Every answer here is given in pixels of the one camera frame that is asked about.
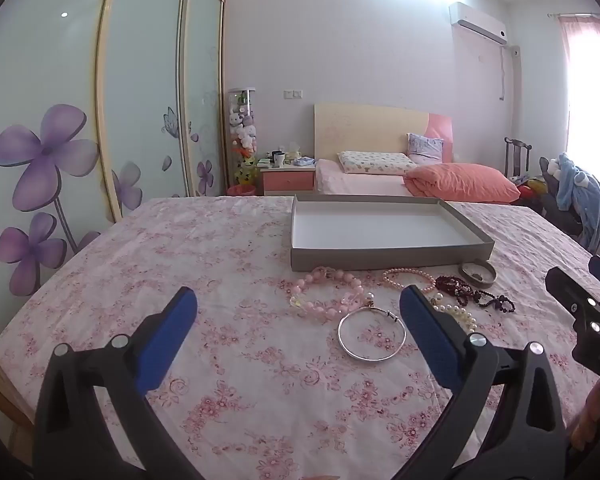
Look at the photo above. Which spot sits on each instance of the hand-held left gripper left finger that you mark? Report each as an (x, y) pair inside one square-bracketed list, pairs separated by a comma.
[(167, 340)]

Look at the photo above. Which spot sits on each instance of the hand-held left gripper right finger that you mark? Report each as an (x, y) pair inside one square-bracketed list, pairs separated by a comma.
[(430, 330)]

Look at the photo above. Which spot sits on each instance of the silver bangle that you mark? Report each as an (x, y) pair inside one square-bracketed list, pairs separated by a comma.
[(367, 357)]

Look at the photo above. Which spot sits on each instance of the grey cardboard tray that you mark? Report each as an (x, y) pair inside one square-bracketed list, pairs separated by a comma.
[(380, 230)]

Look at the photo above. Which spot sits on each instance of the person's right hand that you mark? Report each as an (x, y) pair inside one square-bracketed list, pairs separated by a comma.
[(587, 420)]

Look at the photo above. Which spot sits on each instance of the black chair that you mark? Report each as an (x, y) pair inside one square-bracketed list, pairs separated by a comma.
[(550, 210)]

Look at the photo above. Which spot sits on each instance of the pink floral tablecloth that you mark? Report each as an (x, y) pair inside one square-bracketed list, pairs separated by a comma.
[(230, 270)]

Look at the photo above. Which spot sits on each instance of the colourful toy pile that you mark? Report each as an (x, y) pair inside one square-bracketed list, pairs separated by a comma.
[(530, 187)]

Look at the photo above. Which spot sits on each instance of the dark wooden chair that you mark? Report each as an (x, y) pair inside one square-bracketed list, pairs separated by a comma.
[(517, 147)]

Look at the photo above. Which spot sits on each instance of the coral folded duvet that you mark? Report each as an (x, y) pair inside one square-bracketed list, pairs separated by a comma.
[(460, 182)]

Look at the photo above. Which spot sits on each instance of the red waste bin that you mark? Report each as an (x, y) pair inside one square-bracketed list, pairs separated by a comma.
[(241, 190)]

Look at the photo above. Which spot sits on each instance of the white patterned pillow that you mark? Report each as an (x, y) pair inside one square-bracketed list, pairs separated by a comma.
[(375, 162)]

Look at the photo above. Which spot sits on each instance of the small lilac pillow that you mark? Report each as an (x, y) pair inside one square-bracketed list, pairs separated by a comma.
[(425, 147)]

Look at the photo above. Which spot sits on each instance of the pink and white nightstand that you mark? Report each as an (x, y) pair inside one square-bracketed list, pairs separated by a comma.
[(287, 180)]

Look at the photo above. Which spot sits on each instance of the pink curtain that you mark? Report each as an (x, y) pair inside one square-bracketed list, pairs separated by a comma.
[(567, 60)]

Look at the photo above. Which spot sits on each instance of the light blue cloth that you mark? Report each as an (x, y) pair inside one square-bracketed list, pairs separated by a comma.
[(302, 161)]

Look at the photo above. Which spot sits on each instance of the white mug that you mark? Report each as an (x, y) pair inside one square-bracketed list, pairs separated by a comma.
[(279, 160)]

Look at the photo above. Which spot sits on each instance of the pink bed with beige headboard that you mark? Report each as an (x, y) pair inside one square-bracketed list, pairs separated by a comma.
[(360, 125)]

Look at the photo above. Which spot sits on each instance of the clear plush toy display tube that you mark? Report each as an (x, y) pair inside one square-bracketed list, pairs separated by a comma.
[(242, 130)]

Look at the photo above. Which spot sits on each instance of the wardrobe with purple flower doors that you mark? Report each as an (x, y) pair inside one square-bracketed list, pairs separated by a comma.
[(145, 85)]

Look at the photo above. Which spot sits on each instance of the white air conditioner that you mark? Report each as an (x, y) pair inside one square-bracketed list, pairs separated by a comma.
[(477, 20)]

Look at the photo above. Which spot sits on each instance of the white wall socket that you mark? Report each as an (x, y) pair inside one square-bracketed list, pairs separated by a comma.
[(293, 93)]

